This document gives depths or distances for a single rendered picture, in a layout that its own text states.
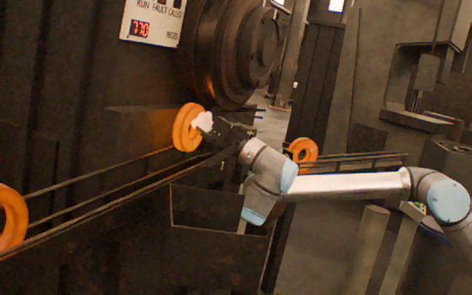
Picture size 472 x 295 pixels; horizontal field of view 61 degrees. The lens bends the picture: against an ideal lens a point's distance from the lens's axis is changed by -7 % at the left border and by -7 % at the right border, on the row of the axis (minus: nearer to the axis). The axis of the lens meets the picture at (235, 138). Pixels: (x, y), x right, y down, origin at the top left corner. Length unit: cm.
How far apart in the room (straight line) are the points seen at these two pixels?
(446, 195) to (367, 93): 285
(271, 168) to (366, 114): 294
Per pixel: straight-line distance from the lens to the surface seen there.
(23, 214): 92
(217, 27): 130
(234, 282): 95
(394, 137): 400
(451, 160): 333
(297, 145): 187
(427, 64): 373
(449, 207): 134
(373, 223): 203
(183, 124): 128
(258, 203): 123
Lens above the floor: 107
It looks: 11 degrees down
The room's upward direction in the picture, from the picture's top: 12 degrees clockwise
